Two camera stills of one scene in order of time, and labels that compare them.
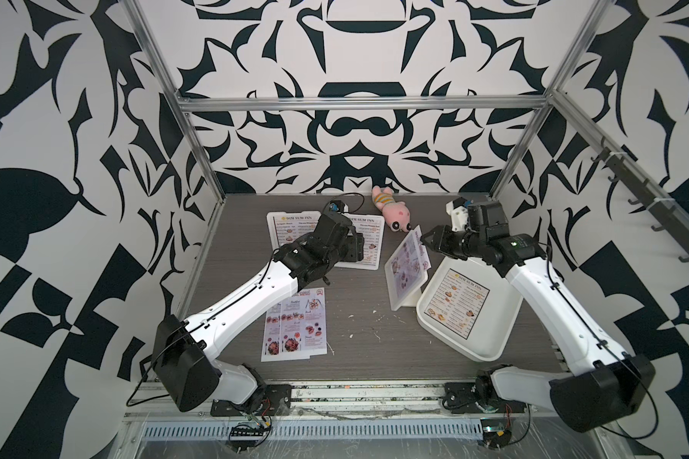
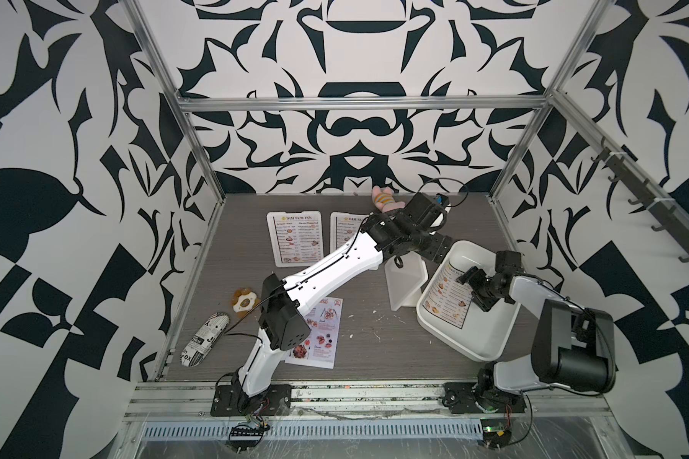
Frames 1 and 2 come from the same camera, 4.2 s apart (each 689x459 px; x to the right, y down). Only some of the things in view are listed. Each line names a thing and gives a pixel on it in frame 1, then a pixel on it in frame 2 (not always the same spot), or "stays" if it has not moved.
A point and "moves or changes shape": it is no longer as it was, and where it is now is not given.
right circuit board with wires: (497, 432) stays
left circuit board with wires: (248, 435) stays
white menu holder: (406, 272) stays
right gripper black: (439, 240) -> (473, 276)
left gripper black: (352, 247) -> (435, 249)
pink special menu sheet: (303, 322) moves or changes shape
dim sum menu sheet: (457, 302) moves or changes shape
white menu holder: (285, 228) stays
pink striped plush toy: (396, 213) stays
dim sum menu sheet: (290, 228) stays
